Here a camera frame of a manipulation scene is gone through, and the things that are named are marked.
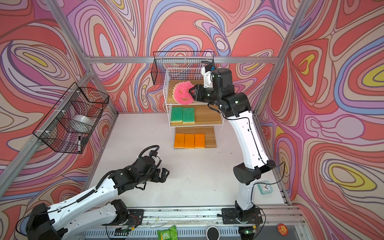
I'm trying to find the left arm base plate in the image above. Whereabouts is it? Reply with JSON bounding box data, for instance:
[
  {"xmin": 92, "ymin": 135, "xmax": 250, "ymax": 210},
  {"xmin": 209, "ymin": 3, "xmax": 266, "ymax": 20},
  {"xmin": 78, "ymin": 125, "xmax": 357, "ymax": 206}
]
[{"xmin": 113, "ymin": 209, "xmax": 144, "ymax": 227}]

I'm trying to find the black wire basket left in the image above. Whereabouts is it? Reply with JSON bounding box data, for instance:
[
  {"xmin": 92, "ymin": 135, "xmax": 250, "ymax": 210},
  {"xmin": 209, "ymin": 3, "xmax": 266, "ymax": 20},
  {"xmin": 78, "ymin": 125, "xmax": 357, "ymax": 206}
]
[{"xmin": 33, "ymin": 83, "xmax": 110, "ymax": 154}]

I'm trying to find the black marker in basket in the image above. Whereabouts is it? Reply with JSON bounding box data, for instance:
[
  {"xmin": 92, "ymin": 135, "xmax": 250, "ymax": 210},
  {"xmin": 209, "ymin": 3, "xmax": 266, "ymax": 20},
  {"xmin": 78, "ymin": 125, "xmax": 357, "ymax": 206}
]
[{"xmin": 77, "ymin": 136, "xmax": 82, "ymax": 153}]

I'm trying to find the green snack packet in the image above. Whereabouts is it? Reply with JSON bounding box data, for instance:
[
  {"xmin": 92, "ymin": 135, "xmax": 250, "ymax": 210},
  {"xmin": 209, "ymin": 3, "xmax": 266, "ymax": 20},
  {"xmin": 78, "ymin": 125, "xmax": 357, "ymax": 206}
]
[{"xmin": 157, "ymin": 226, "xmax": 178, "ymax": 240}]

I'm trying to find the black wire basket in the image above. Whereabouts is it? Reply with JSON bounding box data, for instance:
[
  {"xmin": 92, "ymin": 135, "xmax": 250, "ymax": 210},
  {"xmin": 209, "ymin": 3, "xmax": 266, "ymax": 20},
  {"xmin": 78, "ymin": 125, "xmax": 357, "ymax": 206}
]
[
  {"xmin": 33, "ymin": 83, "xmax": 110, "ymax": 154},
  {"xmin": 151, "ymin": 50, "xmax": 215, "ymax": 85}
]

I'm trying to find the yellow sponge green back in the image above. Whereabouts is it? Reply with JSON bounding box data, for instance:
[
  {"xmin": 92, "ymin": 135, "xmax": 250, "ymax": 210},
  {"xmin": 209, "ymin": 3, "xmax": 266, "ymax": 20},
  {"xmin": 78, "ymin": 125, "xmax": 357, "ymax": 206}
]
[{"xmin": 183, "ymin": 107, "xmax": 196, "ymax": 124}]

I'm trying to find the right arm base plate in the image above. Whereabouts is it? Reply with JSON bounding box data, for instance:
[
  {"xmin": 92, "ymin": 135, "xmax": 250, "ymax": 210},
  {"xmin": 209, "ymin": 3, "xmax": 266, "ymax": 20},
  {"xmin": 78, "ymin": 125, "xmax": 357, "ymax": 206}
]
[{"xmin": 218, "ymin": 207, "xmax": 264, "ymax": 226}]

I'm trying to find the pink smiley sponge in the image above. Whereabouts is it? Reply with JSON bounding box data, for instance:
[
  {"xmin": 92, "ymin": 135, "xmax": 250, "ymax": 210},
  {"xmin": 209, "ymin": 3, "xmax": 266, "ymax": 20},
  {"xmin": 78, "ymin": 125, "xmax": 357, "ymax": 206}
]
[{"xmin": 172, "ymin": 81, "xmax": 194, "ymax": 105}]

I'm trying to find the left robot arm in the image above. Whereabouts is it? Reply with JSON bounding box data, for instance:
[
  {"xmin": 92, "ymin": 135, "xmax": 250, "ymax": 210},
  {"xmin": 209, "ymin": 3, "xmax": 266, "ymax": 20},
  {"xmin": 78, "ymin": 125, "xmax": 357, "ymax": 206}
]
[{"xmin": 25, "ymin": 156, "xmax": 170, "ymax": 240}]

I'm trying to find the small teal clock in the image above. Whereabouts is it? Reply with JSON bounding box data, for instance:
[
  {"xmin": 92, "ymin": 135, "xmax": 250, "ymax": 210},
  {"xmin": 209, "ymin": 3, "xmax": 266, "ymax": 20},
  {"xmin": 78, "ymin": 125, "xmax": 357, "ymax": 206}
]
[{"xmin": 256, "ymin": 181, "xmax": 274, "ymax": 195}]

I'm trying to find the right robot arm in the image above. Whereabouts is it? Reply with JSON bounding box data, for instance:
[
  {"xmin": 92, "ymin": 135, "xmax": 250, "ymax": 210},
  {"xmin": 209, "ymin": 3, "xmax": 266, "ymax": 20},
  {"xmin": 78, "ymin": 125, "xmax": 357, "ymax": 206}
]
[{"xmin": 189, "ymin": 67, "xmax": 276, "ymax": 222}]

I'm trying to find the black wire basket back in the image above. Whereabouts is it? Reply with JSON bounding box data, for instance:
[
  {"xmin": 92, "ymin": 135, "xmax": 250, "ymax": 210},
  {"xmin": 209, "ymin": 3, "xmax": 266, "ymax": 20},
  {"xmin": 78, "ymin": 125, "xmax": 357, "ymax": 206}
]
[{"xmin": 151, "ymin": 50, "xmax": 215, "ymax": 85}]

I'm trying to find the orange sponge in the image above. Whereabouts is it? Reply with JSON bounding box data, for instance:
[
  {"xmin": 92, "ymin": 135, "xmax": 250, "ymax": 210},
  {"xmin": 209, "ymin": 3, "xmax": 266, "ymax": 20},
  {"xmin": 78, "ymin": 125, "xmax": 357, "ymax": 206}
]
[
  {"xmin": 174, "ymin": 133, "xmax": 185, "ymax": 149},
  {"xmin": 184, "ymin": 134, "xmax": 195, "ymax": 149}
]

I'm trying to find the silver bowl in basket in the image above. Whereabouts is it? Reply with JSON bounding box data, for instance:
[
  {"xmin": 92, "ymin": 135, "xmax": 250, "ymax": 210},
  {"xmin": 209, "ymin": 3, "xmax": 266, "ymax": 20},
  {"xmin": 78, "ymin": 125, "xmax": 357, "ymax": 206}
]
[{"xmin": 72, "ymin": 115, "xmax": 95, "ymax": 127}]

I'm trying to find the white wire wooden shelf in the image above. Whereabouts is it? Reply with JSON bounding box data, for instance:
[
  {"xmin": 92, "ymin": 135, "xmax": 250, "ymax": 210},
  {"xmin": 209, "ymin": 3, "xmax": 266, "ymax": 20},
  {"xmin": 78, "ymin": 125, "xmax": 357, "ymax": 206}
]
[{"xmin": 163, "ymin": 68, "xmax": 225, "ymax": 149}]

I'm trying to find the round black speaker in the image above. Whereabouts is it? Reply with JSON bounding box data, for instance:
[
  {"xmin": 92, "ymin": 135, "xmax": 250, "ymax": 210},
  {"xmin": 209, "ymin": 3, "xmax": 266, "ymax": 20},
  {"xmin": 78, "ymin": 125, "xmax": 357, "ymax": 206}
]
[{"xmin": 206, "ymin": 226, "xmax": 220, "ymax": 240}]

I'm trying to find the red round sticker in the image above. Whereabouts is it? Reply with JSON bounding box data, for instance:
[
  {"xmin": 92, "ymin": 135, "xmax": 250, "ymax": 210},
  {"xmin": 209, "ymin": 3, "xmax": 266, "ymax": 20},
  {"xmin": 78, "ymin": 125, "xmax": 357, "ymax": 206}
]
[{"xmin": 277, "ymin": 224, "xmax": 289, "ymax": 236}]

